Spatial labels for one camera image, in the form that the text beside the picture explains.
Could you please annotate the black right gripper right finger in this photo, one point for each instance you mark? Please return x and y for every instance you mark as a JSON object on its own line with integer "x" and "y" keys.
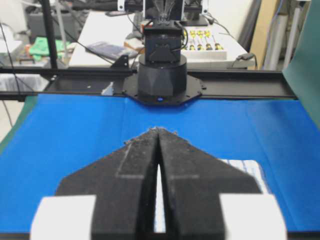
{"x": 208, "y": 199}

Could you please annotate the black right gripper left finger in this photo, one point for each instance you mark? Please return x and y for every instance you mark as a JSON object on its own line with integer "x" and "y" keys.
{"x": 109, "y": 199}

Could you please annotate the white blue striped towel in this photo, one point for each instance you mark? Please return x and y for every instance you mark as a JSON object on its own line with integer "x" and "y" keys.
{"x": 251, "y": 167}

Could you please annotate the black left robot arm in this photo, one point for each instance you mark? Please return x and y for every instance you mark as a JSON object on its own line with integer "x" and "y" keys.
{"x": 162, "y": 77}

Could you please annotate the blue table cloth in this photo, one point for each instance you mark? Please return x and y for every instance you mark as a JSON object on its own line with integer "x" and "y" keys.
{"x": 56, "y": 135}

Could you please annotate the dark blue notebook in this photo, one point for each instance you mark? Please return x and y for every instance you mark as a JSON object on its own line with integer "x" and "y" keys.
{"x": 110, "y": 51}

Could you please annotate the yellow screwdriver set box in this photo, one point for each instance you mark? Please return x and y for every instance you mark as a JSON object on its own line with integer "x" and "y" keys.
{"x": 204, "y": 44}

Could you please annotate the dark green backdrop cloth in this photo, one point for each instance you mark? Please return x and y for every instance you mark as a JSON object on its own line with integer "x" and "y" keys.
{"x": 303, "y": 72}

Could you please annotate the green cloth pile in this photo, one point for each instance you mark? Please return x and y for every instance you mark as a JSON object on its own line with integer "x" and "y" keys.
{"x": 40, "y": 48}

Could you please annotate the white background desk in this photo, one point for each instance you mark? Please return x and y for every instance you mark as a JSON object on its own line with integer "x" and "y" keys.
{"x": 114, "y": 30}

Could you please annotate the black aluminium frame rail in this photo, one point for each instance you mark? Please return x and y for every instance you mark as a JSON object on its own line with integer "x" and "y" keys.
{"x": 217, "y": 84}

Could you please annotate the black vertical frame post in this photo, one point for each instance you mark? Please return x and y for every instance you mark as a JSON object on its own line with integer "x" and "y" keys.
{"x": 50, "y": 34}

